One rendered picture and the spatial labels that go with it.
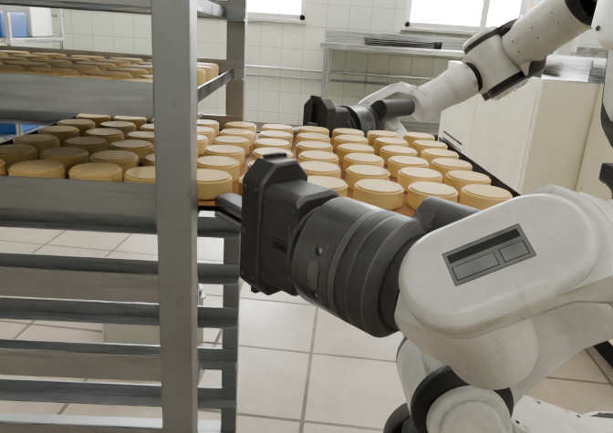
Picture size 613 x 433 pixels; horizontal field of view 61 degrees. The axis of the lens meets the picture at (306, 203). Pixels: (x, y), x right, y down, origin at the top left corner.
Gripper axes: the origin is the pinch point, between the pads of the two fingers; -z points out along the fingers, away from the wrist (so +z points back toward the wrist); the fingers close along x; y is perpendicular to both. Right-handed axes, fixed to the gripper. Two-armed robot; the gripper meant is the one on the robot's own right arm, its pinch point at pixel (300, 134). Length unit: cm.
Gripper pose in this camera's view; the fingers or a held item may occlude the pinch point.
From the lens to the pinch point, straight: 88.4
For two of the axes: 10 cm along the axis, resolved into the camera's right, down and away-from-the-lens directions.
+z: 6.9, -1.8, 7.0
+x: 0.7, -9.5, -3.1
